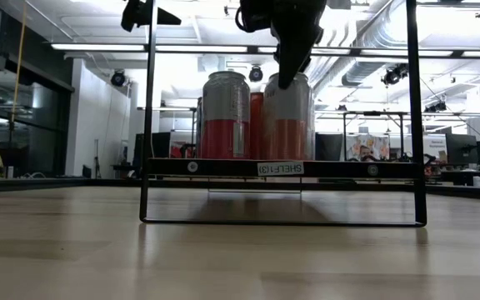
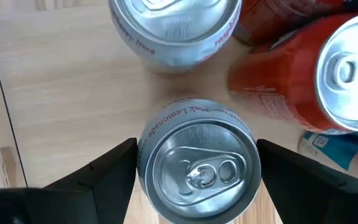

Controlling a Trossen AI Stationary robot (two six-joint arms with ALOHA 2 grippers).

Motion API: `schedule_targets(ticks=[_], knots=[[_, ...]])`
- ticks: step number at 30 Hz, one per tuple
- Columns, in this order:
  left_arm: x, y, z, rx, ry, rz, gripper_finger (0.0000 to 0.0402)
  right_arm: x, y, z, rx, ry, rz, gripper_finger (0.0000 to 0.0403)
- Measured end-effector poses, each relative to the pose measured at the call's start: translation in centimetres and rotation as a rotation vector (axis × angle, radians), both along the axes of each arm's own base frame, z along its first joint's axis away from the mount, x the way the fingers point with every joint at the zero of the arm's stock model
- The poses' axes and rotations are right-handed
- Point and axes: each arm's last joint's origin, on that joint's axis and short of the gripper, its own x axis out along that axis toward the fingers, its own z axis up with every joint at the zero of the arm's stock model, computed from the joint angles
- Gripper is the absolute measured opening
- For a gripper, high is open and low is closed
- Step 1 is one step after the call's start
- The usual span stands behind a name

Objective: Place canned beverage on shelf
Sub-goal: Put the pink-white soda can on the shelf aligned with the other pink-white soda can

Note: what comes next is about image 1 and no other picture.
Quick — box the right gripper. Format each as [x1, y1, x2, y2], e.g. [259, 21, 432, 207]
[238, 0, 328, 91]

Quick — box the white and red short can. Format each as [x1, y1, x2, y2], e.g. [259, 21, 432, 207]
[201, 70, 252, 161]
[262, 72, 317, 162]

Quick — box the red Fanta can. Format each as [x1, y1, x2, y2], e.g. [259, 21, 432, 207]
[249, 91, 266, 161]

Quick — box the round black ceiling spotlight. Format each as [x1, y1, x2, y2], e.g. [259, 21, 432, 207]
[110, 69, 127, 88]
[247, 64, 264, 83]
[381, 62, 411, 87]

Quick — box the long ceiling light strip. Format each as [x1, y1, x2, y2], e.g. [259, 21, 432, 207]
[50, 42, 480, 58]

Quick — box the colourful printed poster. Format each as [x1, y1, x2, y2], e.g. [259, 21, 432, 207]
[345, 133, 391, 162]

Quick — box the red and white box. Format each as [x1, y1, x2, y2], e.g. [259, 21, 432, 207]
[169, 140, 198, 159]

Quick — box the black tripod stand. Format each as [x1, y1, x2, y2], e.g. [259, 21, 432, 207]
[92, 138, 103, 180]

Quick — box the white sign board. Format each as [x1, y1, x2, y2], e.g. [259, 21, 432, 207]
[425, 133, 448, 162]

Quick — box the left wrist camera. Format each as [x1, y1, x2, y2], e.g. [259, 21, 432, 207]
[120, 0, 144, 33]

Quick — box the black background table frame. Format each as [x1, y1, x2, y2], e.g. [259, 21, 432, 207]
[342, 109, 408, 141]

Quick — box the wooden shelf black metal frame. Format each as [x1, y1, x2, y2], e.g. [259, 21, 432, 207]
[138, 0, 428, 228]

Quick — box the black aluminium rig frame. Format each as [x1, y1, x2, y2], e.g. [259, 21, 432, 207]
[0, 177, 480, 203]

